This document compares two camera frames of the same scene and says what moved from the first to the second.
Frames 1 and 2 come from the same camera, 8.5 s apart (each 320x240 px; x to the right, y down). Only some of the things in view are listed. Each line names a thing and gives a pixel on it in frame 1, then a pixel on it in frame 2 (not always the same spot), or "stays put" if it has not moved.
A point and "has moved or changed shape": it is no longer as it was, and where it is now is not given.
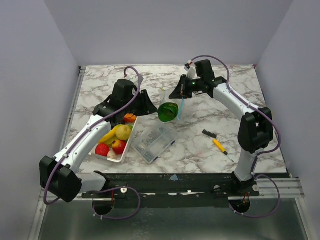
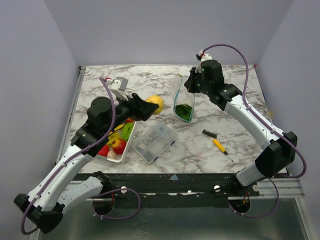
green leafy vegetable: (168, 112) -> (183, 110)
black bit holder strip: (209, 134) stays put
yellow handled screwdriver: (221, 147) stays put
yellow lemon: (123, 132) -> (157, 100)
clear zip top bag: (180, 102) has moved or changed shape
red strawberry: (102, 149) stays put
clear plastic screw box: (151, 140) stays put
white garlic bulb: (111, 154) stays put
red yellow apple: (118, 146) stays put
